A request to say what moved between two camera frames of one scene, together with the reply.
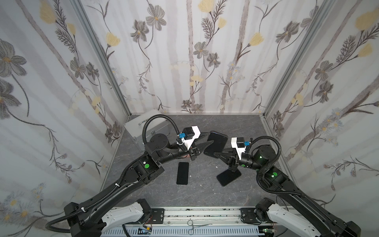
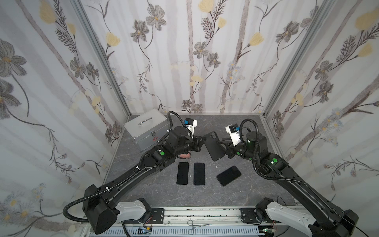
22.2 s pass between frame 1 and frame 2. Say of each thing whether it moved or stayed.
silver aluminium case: stayed
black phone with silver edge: stayed
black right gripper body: moved
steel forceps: stayed
